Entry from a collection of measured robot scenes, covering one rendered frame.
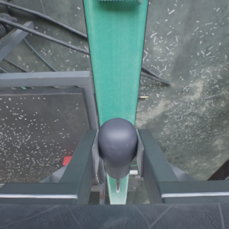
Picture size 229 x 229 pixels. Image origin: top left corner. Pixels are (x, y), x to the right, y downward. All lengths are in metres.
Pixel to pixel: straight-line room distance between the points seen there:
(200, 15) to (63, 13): 0.73
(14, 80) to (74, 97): 0.19
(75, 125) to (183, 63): 0.84
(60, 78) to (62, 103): 0.08
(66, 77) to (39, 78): 0.08
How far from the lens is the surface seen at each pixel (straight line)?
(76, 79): 0.50
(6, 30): 0.81
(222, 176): 0.38
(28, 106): 0.58
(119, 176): 0.19
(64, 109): 0.55
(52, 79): 0.52
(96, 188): 1.13
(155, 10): 1.01
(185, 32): 1.10
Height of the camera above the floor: 0.96
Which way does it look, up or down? 44 degrees down
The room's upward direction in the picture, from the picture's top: 180 degrees clockwise
